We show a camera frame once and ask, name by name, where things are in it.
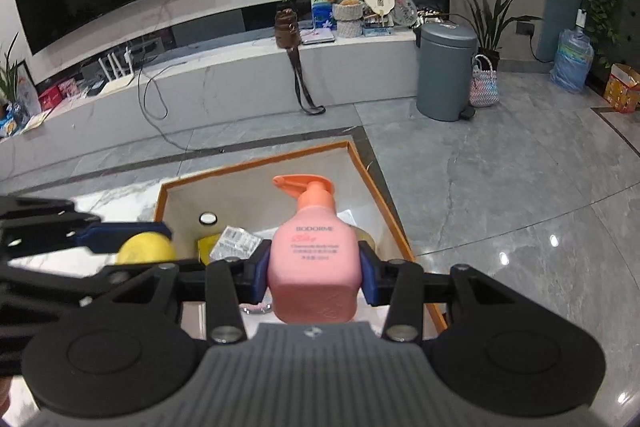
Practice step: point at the long-leaf potted plant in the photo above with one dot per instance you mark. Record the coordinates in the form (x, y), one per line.
(487, 22)

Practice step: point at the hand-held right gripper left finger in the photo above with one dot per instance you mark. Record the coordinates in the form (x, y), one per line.
(260, 272)

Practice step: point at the small potted plant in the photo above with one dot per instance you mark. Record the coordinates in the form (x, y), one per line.
(9, 77)

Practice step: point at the yellow bulb-shaped object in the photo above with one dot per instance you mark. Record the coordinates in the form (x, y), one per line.
(145, 249)

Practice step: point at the blue water jug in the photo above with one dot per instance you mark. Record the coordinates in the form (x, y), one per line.
(572, 62)

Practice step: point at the orange printed carton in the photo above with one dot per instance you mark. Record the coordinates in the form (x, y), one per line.
(622, 89)

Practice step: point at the pink pump bottle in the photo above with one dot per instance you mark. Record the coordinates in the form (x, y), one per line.
(312, 267)

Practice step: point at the framed picture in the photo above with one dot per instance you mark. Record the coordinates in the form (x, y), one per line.
(29, 89)

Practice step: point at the blue tin box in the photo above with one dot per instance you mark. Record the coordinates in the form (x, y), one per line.
(377, 32)

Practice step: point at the black set-top box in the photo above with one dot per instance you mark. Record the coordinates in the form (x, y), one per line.
(94, 88)

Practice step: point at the wall socket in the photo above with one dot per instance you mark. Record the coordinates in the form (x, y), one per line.
(525, 28)

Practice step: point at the orange cardboard box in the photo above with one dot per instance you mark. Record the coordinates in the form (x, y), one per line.
(280, 172)

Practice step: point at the marble television console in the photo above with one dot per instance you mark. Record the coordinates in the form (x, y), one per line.
(225, 77)

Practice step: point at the decorated plate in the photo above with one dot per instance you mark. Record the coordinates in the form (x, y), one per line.
(405, 9)

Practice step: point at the grey cube box with label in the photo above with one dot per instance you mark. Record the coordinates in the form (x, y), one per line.
(235, 243)

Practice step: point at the white woven basket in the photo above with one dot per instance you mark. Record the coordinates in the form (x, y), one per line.
(348, 22)

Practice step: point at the small grey jar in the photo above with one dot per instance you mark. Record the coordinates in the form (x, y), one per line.
(207, 218)

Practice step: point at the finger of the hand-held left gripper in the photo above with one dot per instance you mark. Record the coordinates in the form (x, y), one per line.
(130, 232)
(100, 281)

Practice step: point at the white router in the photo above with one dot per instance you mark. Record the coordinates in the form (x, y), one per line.
(117, 72)

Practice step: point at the grey trash bin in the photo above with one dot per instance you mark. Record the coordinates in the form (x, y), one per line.
(445, 72)

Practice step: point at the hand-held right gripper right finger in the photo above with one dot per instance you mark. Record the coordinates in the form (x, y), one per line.
(370, 274)

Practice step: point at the flat pink notebook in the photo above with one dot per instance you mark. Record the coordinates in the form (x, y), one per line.
(317, 38)

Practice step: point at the bamboo painting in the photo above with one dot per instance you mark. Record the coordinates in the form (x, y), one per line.
(320, 2)

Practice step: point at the pastel woven bag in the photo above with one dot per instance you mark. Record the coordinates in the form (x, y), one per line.
(484, 84)

